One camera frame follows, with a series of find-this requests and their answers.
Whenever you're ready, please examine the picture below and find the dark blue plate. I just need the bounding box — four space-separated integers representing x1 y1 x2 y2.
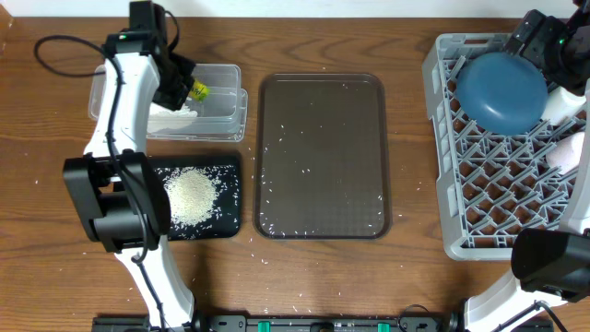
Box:
454 52 549 136

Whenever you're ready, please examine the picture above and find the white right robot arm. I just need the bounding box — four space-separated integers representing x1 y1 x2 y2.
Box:
449 1 589 331

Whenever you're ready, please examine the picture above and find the clear plastic bin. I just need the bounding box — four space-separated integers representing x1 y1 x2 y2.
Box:
87 63 249 143

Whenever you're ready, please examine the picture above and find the black rectangular tray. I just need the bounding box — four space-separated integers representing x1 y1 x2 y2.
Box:
147 155 243 242

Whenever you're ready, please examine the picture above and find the yellow green snack wrapper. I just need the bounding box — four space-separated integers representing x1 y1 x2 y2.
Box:
188 80 209 101

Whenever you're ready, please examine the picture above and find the cream white cup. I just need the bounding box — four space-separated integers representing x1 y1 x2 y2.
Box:
541 87 586 126

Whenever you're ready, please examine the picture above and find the pink cup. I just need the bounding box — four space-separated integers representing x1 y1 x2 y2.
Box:
546 132 584 175

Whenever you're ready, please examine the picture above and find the white napkin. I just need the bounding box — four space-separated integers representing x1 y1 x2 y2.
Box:
147 103 198 134

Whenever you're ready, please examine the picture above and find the dark brown serving tray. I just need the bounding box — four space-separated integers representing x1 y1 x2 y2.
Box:
254 74 393 240

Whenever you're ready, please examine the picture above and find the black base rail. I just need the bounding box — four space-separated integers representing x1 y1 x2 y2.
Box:
90 314 457 332

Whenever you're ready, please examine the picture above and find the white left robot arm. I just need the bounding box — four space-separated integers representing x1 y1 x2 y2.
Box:
64 1 201 331

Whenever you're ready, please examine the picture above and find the pile of white rice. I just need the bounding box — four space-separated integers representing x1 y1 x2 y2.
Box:
154 165 241 240

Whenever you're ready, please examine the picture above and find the grey dishwasher rack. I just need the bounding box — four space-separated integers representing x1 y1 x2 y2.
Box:
422 33 589 261

